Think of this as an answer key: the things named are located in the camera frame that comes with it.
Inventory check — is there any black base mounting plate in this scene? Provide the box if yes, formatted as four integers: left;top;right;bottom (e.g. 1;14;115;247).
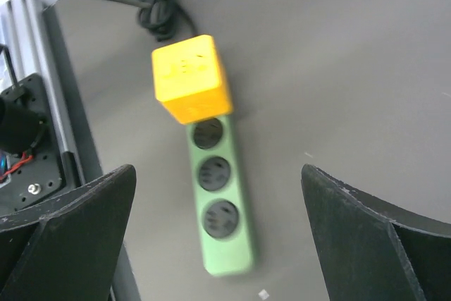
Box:
1;73;66;215

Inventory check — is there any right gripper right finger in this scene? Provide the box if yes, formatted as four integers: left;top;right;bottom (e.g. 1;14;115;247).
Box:
301;164;450;300

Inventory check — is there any yellow plug adapter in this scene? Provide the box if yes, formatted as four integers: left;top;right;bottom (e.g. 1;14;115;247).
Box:
151;35;233;125

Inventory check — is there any black cable with plug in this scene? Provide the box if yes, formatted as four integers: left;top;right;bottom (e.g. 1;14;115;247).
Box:
136;0;198;42

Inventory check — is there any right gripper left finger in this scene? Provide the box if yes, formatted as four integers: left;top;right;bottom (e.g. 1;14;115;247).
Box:
1;164;137;300

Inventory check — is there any green power strip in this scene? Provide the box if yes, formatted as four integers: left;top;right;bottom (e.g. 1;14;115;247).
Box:
186;116;257;277

